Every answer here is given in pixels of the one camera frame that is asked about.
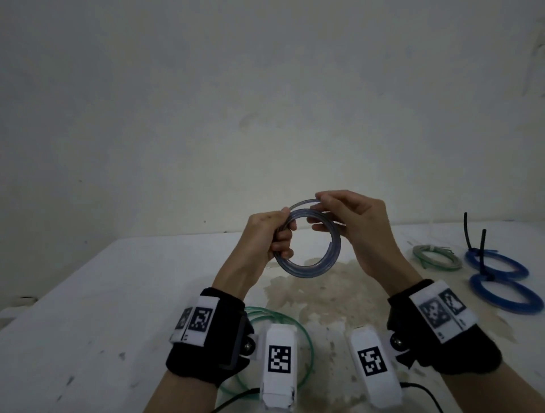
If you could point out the person's left hand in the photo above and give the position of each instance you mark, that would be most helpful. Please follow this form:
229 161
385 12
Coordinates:
251 255

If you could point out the person's right hand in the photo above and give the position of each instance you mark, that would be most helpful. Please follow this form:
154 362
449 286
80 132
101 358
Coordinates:
370 242

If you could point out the clear blue striped tube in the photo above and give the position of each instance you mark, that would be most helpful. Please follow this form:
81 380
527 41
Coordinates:
519 308
306 272

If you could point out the clear green striped tube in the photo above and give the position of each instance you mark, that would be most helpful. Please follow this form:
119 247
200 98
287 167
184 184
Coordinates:
447 267
311 349

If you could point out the black zip tie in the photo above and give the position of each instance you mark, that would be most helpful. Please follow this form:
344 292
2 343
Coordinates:
467 232
483 251

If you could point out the solid blue tube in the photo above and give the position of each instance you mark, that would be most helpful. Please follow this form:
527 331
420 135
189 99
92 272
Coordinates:
511 274

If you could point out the person's left forearm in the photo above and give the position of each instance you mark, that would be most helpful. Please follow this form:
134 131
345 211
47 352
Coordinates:
183 395

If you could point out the person's right forearm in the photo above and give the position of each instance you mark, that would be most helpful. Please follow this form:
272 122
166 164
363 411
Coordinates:
498 391

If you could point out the white wrist camera with marker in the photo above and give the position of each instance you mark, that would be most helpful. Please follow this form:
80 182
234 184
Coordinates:
279 336
381 387

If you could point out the white wall socket box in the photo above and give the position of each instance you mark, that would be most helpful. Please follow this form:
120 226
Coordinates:
17 308

